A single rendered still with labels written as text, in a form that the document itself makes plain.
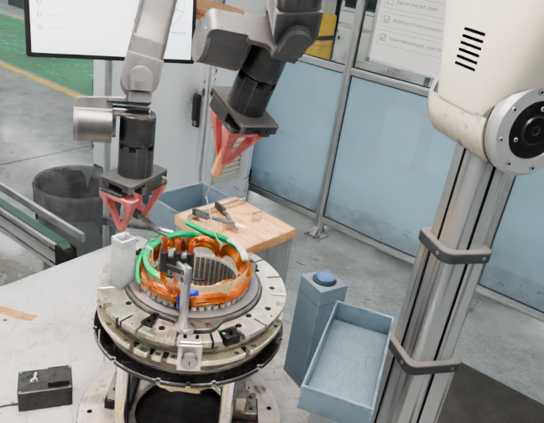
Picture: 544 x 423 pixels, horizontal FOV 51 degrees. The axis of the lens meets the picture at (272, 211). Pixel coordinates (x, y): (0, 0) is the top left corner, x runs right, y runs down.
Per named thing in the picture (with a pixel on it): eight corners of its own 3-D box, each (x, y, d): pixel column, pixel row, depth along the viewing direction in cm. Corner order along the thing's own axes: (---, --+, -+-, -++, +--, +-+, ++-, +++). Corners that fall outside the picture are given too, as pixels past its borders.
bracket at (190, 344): (176, 362, 87) (179, 334, 85) (200, 362, 87) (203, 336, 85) (175, 370, 85) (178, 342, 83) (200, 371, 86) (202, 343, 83)
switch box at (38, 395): (19, 389, 112) (18, 367, 110) (71, 383, 116) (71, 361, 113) (18, 412, 107) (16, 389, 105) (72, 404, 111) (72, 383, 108)
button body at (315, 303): (300, 389, 123) (321, 292, 112) (283, 369, 128) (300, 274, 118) (326, 380, 127) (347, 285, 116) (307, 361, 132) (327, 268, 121)
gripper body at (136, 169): (98, 185, 93) (100, 143, 90) (137, 167, 102) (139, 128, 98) (131, 198, 91) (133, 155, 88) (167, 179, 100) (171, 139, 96)
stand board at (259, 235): (174, 223, 128) (175, 214, 127) (234, 205, 141) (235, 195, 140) (235, 262, 117) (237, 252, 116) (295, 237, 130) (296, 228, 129)
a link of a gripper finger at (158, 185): (109, 221, 99) (111, 172, 95) (134, 206, 105) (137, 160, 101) (141, 234, 97) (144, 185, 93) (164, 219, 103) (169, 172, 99)
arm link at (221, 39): (316, 37, 69) (305, -12, 73) (231, 12, 64) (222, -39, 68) (273, 98, 78) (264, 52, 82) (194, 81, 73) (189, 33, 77)
